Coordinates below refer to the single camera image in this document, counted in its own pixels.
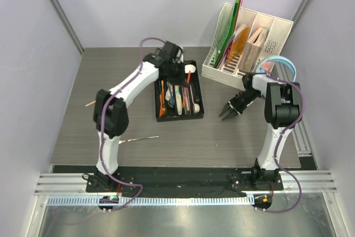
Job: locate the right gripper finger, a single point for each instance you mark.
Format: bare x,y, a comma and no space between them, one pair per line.
232,114
225,109

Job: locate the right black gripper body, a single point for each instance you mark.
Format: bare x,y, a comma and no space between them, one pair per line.
240,102

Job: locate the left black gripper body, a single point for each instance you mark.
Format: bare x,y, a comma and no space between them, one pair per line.
176,74

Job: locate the orange chopstick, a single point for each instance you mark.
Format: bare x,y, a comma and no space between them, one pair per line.
188,77

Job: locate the beige wooden spoon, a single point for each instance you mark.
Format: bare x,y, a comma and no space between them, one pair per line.
196,108

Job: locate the black utensil tray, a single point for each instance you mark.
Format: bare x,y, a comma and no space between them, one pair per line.
195,97

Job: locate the orange plastic utensil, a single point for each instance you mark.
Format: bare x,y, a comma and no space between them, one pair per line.
161,91

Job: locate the beige sheathed knife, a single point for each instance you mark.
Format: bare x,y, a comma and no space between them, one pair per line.
178,100

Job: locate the blue silicone spoon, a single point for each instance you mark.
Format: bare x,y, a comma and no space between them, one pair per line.
170,97

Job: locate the steel chopstick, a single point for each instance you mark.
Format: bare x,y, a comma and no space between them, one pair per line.
137,139

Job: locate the gold fork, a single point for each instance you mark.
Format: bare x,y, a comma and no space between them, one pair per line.
163,107

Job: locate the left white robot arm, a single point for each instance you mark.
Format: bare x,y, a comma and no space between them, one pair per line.
111,106

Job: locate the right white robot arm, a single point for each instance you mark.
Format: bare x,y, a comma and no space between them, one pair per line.
283,109

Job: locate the large white rice spoon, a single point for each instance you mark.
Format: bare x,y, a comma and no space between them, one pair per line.
190,68

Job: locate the light blue headphones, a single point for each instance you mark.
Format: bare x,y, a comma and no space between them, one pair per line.
276,59

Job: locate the chopsticks in tray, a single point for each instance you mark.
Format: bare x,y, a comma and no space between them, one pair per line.
186,101

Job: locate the tan book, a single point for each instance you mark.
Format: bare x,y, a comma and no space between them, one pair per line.
252,49

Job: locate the orange book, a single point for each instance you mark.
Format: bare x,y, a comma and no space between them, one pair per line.
236,45

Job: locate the white file organizer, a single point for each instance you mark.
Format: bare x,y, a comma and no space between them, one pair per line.
278,32

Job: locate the green folder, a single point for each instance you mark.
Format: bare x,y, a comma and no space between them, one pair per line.
228,31

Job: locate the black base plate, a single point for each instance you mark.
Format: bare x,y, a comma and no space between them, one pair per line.
182,182

